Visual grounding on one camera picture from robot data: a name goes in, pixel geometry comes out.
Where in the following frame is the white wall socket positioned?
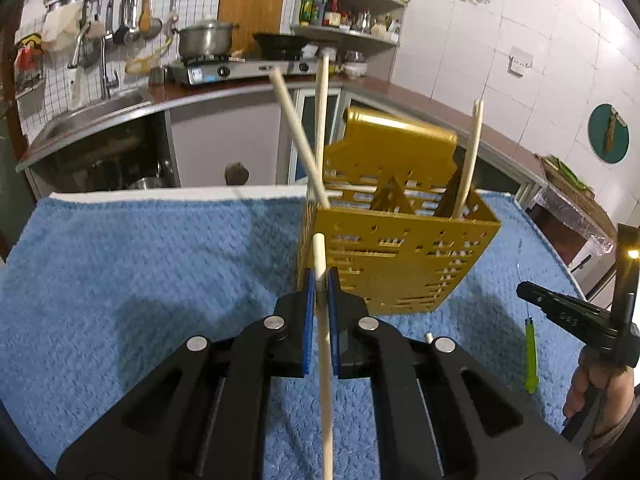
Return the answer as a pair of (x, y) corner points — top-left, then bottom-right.
(507, 45), (534, 77)

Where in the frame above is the steel pot with lid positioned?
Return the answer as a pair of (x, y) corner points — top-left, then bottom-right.
(172, 18), (240, 59)

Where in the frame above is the wooden door with frosted glass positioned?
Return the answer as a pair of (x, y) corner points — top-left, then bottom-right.
(0, 25), (27, 263)

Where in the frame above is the white cloth bag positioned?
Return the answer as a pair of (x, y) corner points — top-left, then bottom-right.
(40, 2), (84, 54)

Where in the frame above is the person's right hand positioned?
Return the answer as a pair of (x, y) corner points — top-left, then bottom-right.
(562, 348), (637, 456)

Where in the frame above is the steel sink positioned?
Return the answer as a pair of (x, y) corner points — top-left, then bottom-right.
(29, 90), (154, 154)

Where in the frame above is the long wooden stick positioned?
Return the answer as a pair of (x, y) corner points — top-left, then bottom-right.
(311, 233), (335, 480)
(312, 50), (332, 197)
(268, 70), (332, 210)

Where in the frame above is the wire basket with red items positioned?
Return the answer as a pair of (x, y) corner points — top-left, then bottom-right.
(13, 33), (46, 99)

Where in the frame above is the black wok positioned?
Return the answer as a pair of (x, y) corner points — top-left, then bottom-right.
(252, 31), (321, 60)

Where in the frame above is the side table with plastic cover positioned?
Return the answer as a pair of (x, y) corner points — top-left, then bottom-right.
(529, 154), (619, 272)

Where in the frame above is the round green hanging board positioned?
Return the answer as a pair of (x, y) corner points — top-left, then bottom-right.
(587, 103), (630, 165)

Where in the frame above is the grey corner shelf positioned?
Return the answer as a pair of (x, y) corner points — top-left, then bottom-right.
(289, 0), (409, 54)

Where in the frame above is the rectangular wooden cutting board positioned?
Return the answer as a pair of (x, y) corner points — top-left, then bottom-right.
(218, 0), (288, 59)

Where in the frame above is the blue towel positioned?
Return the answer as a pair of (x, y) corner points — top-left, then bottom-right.
(0, 187), (587, 480)

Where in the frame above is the pair of chopsticks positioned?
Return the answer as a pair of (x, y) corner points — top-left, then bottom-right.
(462, 100), (485, 219)

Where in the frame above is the yellow hose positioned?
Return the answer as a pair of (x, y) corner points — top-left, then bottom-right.
(124, 34), (176, 75)

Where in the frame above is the steel ladle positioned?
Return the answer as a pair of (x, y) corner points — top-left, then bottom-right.
(112, 0), (132, 45)

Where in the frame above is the steel gas stove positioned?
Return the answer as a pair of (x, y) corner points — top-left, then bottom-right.
(167, 54), (321, 86)

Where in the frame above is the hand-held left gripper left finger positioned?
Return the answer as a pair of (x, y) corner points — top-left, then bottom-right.
(56, 268), (317, 480)

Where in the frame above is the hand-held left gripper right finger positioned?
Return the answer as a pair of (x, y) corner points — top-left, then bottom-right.
(326, 268), (586, 480)

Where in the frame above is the steel faucet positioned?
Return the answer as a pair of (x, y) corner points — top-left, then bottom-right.
(67, 22), (121, 101)

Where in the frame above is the gold perforated utensil holder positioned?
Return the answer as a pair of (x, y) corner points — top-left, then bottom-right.
(297, 105), (503, 316)

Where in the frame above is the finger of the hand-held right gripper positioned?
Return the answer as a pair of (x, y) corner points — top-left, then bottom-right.
(516, 281), (619, 349)

